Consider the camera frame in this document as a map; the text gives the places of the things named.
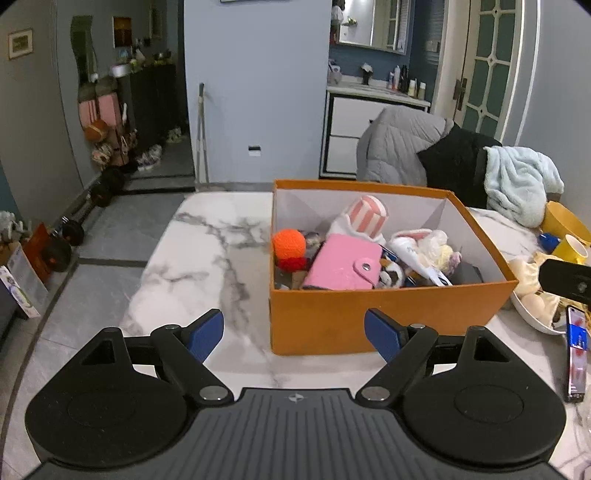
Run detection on white dog plush toy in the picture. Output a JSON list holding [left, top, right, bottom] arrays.
[[329, 194, 389, 245]]

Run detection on black dumbbell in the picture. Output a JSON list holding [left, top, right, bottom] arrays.
[[41, 240, 74, 273]]

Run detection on dark grey square box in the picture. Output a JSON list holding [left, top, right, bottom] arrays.
[[450, 263, 485, 286]]

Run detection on steamed bun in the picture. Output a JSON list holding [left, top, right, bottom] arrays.
[[508, 257, 540, 296]]

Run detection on white printed carton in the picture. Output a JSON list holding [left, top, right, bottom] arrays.
[[0, 242, 42, 319]]

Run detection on row of toiletry bottles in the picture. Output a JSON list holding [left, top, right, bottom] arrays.
[[387, 65, 428, 99]]

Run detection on orange floor carton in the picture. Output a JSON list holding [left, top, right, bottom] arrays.
[[21, 223, 52, 282]]

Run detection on black cabinet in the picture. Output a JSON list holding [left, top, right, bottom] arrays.
[[117, 64, 178, 153]]

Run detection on brown cardboard blocks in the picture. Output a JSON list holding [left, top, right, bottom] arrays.
[[274, 270, 309, 291]]

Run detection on black jacket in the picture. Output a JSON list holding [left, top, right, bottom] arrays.
[[417, 121, 504, 209]]

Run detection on white lotion tube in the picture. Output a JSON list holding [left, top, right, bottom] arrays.
[[392, 237, 454, 288]]

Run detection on light blue fleece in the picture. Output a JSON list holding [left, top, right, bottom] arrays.
[[485, 145, 565, 228]]

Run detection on small pleated bun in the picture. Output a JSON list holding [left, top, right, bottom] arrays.
[[542, 295, 568, 324]]

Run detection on orange basketball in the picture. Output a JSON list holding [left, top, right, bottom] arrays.
[[84, 120, 109, 144]]

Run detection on small framed wall picture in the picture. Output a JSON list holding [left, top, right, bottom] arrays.
[[7, 28, 34, 60]]

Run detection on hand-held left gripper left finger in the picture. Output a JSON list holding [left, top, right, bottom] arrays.
[[81, 308, 234, 409]]

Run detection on black barbell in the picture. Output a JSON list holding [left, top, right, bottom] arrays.
[[59, 167, 126, 246]]

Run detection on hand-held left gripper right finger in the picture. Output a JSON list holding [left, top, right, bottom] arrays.
[[355, 308, 509, 409]]

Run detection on white vanity cabinet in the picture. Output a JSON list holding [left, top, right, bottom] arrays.
[[320, 83, 432, 178]]

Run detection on pink snap wallet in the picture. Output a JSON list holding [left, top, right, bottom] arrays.
[[301, 233, 385, 291]]

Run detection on yellow bowl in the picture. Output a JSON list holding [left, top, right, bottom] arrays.
[[540, 200, 591, 245]]

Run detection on white crumpled bag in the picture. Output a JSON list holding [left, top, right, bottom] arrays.
[[0, 211, 24, 243]]

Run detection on grey puffer jacket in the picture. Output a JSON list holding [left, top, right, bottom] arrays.
[[356, 106, 455, 185]]

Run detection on red panda plush toy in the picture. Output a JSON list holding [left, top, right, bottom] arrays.
[[378, 258, 407, 289]]

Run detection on broom and dustpan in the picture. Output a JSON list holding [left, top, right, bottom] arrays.
[[196, 82, 211, 183]]

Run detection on crocheted white bunny bag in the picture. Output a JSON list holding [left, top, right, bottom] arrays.
[[388, 228, 462, 278]]

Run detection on orange cardboard box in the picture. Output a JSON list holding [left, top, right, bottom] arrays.
[[269, 179, 520, 356]]

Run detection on glass-paned door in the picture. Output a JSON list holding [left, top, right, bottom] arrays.
[[455, 0, 527, 144]]

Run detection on yellow mug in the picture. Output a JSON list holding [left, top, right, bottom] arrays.
[[551, 234, 589, 265]]

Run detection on white food bowl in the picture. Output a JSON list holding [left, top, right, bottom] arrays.
[[510, 291, 571, 335]]

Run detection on black smartphone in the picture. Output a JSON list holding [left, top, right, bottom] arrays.
[[566, 305, 591, 403]]

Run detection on wavy wall mirror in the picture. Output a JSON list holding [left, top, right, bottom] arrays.
[[69, 15, 100, 86]]

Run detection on dark orange wall picture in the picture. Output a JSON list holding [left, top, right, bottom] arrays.
[[112, 16, 133, 48]]

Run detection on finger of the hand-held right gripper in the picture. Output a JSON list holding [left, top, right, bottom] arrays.
[[538, 258, 591, 304]]

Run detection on crocheted orange fruit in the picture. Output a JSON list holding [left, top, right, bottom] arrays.
[[271, 228, 311, 272]]

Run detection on wall mirror cabinet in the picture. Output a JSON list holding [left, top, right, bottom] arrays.
[[330, 0, 411, 56]]

